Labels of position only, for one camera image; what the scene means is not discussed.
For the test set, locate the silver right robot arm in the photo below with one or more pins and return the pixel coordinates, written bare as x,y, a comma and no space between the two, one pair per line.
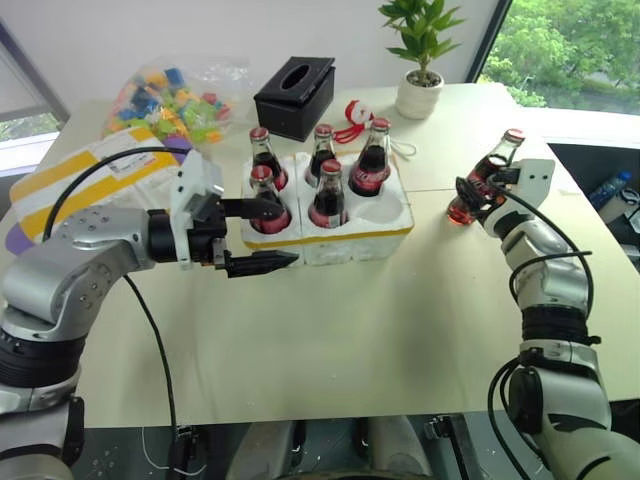
560,280

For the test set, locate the clear bag of coloured blocks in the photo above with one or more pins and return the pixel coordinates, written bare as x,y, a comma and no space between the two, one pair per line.
170,105

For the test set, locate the grey window frame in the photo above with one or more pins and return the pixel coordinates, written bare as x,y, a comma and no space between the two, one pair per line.
30,75

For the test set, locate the green plant in white pot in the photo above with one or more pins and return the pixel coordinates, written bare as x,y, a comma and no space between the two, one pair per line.
420,92

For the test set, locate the dark storage bin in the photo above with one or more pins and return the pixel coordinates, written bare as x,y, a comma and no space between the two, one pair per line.
580,165

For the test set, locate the white container in bin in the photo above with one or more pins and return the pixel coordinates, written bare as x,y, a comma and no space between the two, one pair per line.
622,207

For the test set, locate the glass cola bottle red cap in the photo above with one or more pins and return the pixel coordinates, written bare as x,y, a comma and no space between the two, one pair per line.
267,160
329,200
265,192
322,152
482,172
370,167

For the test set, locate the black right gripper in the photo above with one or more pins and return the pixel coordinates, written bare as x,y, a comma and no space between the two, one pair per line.
497,202

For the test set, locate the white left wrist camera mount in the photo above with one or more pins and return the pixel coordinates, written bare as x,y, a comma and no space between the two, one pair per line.
192,172

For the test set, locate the white foam crate yellow tape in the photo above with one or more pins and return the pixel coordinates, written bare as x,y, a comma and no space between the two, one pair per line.
350,240

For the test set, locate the black tissue box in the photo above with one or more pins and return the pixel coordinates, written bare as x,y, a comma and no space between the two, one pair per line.
290,107

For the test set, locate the dark window frame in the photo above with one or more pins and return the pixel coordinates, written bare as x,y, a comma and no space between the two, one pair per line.
492,35

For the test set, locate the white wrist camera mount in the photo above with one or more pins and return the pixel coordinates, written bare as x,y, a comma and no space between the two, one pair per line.
537,177
192,172

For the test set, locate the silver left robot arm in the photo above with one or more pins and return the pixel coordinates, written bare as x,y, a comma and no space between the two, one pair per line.
75,270

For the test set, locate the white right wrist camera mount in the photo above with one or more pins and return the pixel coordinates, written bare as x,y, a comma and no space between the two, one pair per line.
537,177

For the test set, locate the plastic water bottle blue cap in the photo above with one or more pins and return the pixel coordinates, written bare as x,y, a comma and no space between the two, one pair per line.
611,186

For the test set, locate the black metal table bracket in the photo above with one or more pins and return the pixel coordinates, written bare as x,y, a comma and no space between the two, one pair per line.
447,445

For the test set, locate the white foam box yellow tape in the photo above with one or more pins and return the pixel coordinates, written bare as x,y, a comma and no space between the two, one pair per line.
100,180

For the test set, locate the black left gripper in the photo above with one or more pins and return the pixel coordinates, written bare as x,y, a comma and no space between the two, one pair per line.
207,235

